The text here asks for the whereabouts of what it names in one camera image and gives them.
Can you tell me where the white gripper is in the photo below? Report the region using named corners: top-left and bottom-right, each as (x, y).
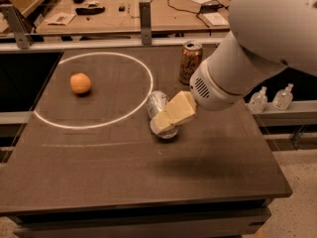
top-left (150, 60), bottom-right (243, 134)

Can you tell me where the silver green 7up can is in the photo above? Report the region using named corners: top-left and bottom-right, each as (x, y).
top-left (146, 90), bottom-right (178, 140)

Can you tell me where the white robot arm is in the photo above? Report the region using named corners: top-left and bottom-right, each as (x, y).
top-left (150, 0), bottom-right (317, 134)

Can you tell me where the gold LaCroix can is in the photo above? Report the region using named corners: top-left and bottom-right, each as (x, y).
top-left (178, 41), bottom-right (203, 85)

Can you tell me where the clear sanitizer bottle left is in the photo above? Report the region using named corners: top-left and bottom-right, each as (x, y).
top-left (248, 86), bottom-right (267, 113)

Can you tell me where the clear sanitizer bottle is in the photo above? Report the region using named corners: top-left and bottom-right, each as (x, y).
top-left (248, 86), bottom-right (267, 113)
top-left (272, 83), bottom-right (293, 110)

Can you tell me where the white paper card right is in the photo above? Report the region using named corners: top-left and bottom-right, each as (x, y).
top-left (204, 13), bottom-right (229, 26)

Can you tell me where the white paper card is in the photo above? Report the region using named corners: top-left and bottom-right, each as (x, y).
top-left (46, 13), bottom-right (75, 26)
top-left (204, 13), bottom-right (229, 26)

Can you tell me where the wooden background desk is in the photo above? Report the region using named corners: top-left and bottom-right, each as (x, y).
top-left (37, 0), bottom-right (230, 35)

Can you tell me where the clear sanitizer bottle right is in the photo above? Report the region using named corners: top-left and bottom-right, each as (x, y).
top-left (272, 83), bottom-right (293, 110)

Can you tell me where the white circle marking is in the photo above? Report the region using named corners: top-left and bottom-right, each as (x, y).
top-left (34, 52), bottom-right (154, 130)

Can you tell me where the orange fruit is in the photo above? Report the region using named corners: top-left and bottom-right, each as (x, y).
top-left (70, 73), bottom-right (91, 94)

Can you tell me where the small black block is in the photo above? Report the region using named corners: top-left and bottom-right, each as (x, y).
top-left (119, 5), bottom-right (126, 12)

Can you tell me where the black stapler tool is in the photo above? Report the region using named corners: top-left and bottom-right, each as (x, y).
top-left (75, 7), bottom-right (106, 16)

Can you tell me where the white paper card left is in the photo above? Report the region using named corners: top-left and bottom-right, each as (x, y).
top-left (46, 13), bottom-right (75, 26)

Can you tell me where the black cable with adapter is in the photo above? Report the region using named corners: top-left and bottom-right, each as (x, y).
top-left (166, 0), bottom-right (234, 29)

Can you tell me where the middle metal bracket post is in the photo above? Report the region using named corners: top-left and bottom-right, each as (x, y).
top-left (139, 1), bottom-right (152, 45)

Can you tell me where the metal bracket post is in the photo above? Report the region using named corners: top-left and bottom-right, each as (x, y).
top-left (139, 1), bottom-right (152, 45)
top-left (0, 4), bottom-right (33, 50)

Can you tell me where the left metal bracket post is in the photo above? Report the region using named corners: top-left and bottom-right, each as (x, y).
top-left (0, 4), bottom-right (33, 50)

